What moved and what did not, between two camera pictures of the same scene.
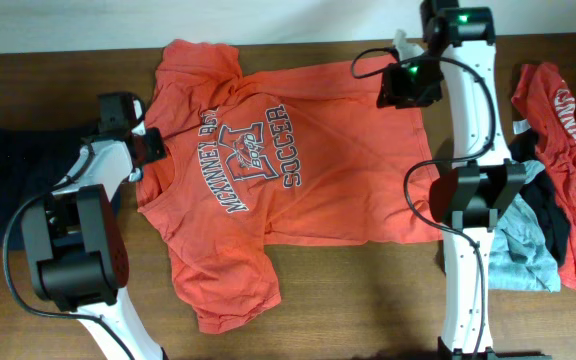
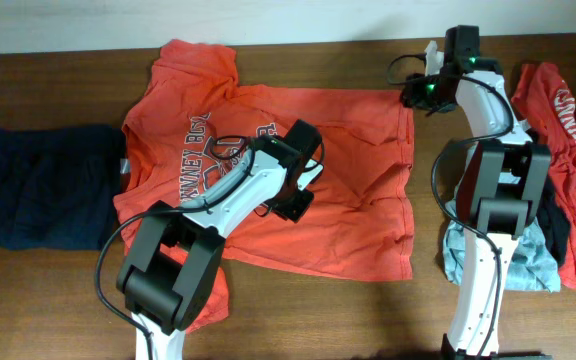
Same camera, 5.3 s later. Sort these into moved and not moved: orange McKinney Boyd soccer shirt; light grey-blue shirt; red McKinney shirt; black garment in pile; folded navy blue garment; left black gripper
Moved: left black gripper; orange McKinney Boyd soccer shirt
Not moved: red McKinney shirt; light grey-blue shirt; black garment in pile; folded navy blue garment
